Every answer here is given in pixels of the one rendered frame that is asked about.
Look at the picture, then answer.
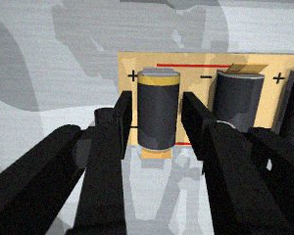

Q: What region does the tan battery holder board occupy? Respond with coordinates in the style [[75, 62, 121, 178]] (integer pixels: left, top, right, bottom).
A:
[[118, 52, 294, 146]]

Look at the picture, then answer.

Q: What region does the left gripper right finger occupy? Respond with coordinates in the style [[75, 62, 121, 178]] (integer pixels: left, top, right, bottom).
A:
[[181, 91, 294, 235]]

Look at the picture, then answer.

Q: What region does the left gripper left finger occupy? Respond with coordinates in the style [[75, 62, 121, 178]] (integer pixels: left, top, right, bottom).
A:
[[0, 90, 132, 235]]

